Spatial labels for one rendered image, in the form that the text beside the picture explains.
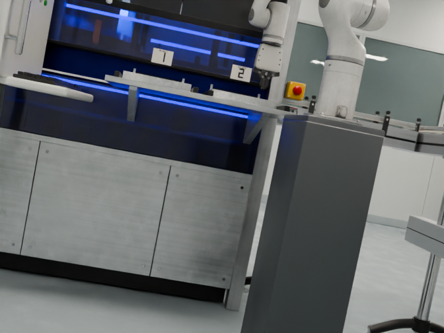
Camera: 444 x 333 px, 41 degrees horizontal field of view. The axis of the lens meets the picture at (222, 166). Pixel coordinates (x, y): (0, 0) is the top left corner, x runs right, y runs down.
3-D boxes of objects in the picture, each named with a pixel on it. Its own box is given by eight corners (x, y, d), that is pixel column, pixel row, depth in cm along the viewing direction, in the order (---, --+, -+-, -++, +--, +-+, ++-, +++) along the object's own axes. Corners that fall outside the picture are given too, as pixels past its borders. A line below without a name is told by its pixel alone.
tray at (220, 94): (203, 100, 264) (205, 92, 263) (260, 111, 267) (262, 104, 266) (210, 97, 230) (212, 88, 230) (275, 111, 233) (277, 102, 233)
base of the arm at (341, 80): (372, 128, 183) (385, 68, 182) (314, 116, 179) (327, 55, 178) (348, 126, 201) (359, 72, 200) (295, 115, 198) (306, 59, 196)
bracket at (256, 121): (242, 143, 259) (248, 113, 258) (249, 144, 259) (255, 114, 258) (255, 147, 225) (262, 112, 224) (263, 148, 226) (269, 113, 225)
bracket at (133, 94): (127, 120, 253) (133, 90, 252) (134, 121, 253) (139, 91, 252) (122, 121, 219) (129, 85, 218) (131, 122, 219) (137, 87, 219)
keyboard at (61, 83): (45, 85, 235) (47, 79, 235) (81, 92, 235) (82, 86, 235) (12, 76, 195) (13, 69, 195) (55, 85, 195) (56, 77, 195)
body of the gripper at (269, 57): (283, 46, 238) (277, 74, 239) (258, 41, 237) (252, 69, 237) (287, 44, 231) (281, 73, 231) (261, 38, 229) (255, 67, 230)
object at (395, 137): (272, 123, 269) (279, 88, 268) (266, 122, 284) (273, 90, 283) (415, 151, 277) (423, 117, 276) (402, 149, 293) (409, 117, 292)
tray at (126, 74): (126, 84, 259) (127, 76, 259) (185, 96, 263) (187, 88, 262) (121, 79, 226) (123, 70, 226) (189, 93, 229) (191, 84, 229)
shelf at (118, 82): (113, 86, 259) (114, 82, 259) (271, 118, 267) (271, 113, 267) (104, 80, 211) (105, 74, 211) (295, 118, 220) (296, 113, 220)
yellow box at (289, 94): (283, 98, 266) (286, 81, 265) (298, 101, 267) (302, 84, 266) (287, 97, 258) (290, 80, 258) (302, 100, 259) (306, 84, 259)
